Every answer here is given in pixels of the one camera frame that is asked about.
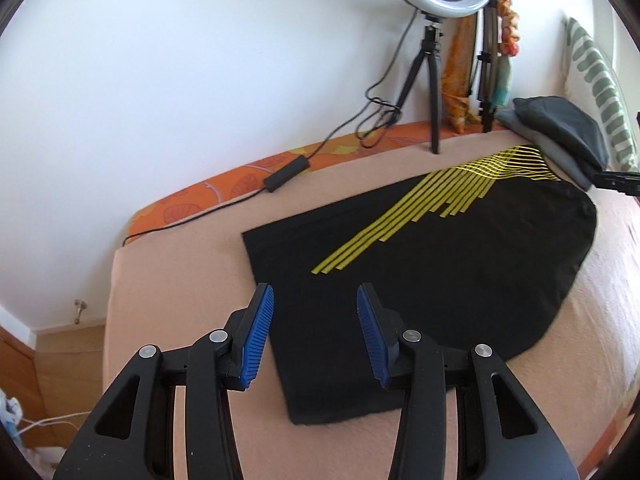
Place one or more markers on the black sport pants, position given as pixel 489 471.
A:
pixel 486 251

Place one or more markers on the folded black tripod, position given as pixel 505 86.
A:
pixel 488 59

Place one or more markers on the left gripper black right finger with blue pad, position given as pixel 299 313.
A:
pixel 502 433

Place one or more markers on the pink bed blanket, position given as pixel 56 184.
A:
pixel 172 287

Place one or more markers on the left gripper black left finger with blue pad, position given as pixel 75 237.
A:
pixel 130 432

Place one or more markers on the folded dark grey garment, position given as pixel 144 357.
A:
pixel 564 133

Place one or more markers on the green white patterned pillow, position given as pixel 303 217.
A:
pixel 590 83

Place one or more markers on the orange floral fabric bundle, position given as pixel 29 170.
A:
pixel 476 81

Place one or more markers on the metal door stopper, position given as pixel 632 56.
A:
pixel 80 306

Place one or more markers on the white clip desk lamp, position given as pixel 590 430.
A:
pixel 11 415

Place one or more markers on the orange floral bed sheet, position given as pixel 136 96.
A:
pixel 235 183

